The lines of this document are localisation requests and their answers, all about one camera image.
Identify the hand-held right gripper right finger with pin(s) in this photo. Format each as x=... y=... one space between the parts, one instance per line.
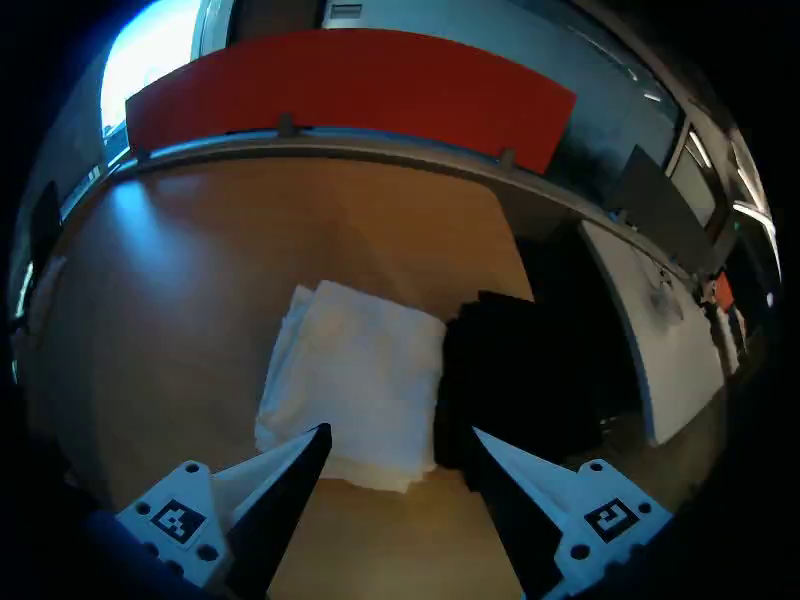
x=594 y=500

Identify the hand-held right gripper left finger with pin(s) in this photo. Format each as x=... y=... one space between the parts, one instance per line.
x=187 y=500

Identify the stack of black towels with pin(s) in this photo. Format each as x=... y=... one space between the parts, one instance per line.
x=500 y=375

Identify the white desk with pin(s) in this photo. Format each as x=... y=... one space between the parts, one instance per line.
x=669 y=337

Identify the stack of white towels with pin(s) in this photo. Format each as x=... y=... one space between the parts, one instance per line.
x=356 y=387

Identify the dark monitor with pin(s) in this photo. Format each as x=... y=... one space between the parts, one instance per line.
x=662 y=206

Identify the red desk screen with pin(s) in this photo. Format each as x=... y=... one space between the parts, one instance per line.
x=350 y=94

